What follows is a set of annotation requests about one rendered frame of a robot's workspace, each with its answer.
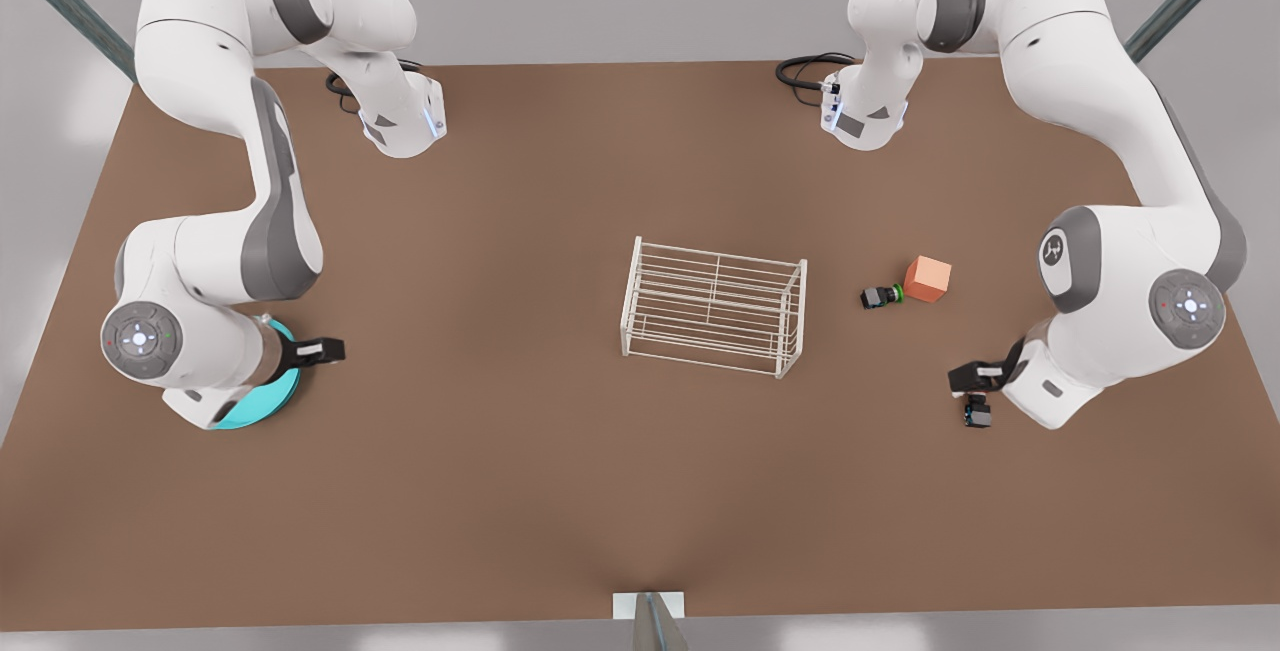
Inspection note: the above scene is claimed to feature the teal round plate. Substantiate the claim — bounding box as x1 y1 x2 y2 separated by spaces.
214 318 302 432

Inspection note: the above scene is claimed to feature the orange cube block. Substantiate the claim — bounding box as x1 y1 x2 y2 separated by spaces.
903 255 953 305

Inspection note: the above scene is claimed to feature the black cable loop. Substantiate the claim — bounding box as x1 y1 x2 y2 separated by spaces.
775 52 860 109
326 58 427 116

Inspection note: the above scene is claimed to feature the white wire shelf rack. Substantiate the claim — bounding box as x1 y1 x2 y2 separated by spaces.
619 235 810 380

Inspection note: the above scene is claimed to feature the silver post foot plate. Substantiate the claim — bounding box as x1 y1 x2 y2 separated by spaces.
611 591 688 621

